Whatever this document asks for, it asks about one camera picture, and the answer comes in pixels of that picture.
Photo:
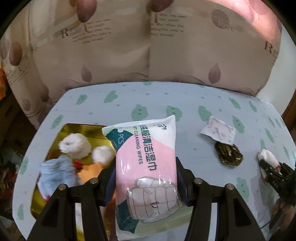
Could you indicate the cloud pattern tablecloth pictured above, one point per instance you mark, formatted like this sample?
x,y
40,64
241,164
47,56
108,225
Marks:
x,y
257,122

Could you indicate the small floral tissue packet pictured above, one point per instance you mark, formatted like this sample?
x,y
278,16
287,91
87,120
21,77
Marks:
x,y
219,131

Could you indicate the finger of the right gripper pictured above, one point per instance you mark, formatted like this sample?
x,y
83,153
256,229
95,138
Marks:
x,y
268,170

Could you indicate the red gold toffee tin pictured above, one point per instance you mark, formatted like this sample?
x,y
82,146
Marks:
x,y
96,138

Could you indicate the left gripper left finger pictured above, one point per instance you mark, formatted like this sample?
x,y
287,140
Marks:
x,y
57,220

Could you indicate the leaf pattern beige curtain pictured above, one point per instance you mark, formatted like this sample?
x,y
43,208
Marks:
x,y
54,46

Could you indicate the red white garment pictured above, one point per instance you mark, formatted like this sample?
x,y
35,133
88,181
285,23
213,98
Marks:
x,y
77,164

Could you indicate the wet wipes pack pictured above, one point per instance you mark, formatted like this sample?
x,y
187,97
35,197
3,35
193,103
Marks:
x,y
147,198

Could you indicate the white fluffy sock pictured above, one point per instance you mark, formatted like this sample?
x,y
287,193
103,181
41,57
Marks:
x,y
75,145

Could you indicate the white sock ball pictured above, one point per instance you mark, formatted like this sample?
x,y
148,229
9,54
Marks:
x,y
103,155

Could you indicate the white sock red trim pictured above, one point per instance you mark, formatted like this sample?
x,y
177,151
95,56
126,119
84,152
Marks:
x,y
268,156

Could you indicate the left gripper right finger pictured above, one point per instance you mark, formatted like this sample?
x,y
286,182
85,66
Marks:
x,y
235,220

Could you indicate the blue towel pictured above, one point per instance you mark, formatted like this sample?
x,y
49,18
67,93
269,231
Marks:
x,y
55,172

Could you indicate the orange rubber animal toy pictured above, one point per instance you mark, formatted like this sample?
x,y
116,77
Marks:
x,y
91,171

